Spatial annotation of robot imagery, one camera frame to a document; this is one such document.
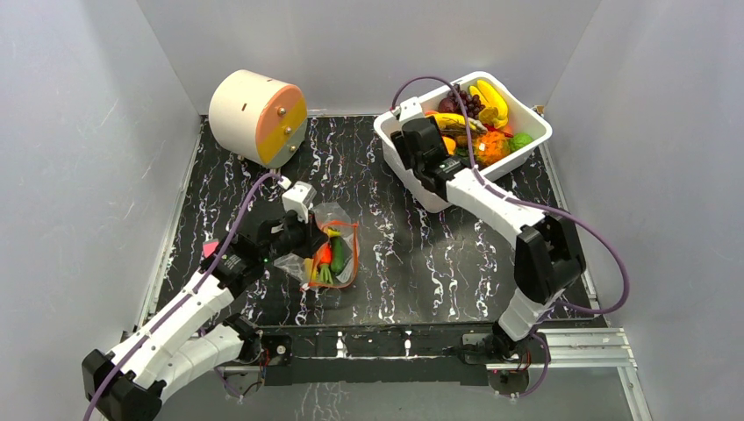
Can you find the green toy vegetable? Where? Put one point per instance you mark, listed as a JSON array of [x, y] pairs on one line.
[[519, 140]]

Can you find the pink tag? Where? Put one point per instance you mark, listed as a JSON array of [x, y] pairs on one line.
[[210, 248]]

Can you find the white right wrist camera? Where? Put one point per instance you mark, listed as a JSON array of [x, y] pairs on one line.
[[408, 110]]

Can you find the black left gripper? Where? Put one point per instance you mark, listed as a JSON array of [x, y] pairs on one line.
[[313, 236]]

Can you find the orange toy carrot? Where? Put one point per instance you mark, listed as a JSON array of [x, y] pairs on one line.
[[324, 267]]

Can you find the yellow toy banana bunch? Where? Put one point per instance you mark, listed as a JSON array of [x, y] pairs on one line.
[[494, 109]]

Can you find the orange netted toy fruit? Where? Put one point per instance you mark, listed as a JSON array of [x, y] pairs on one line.
[[490, 148]]

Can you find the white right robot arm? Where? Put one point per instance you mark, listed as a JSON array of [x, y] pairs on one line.
[[548, 252]]

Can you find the clear zip bag orange zipper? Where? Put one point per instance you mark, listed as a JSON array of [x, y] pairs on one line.
[[329, 216]]

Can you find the green toy cucumber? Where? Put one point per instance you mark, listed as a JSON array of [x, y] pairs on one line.
[[338, 248]]

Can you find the yellow toy pepper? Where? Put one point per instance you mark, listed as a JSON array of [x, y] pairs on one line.
[[450, 145]]

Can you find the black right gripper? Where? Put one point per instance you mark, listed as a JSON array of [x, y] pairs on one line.
[[411, 147]]

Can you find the dark purple toy grapes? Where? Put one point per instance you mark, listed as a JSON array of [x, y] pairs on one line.
[[461, 102]]

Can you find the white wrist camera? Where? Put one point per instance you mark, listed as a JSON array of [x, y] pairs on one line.
[[299, 198], [408, 110]]

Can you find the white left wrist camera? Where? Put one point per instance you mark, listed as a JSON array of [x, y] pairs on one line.
[[299, 198]]

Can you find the cream cylinder orange yellow face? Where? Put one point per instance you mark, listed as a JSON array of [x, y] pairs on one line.
[[259, 118]]

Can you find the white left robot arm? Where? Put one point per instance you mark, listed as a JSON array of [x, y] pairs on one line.
[[134, 379]]

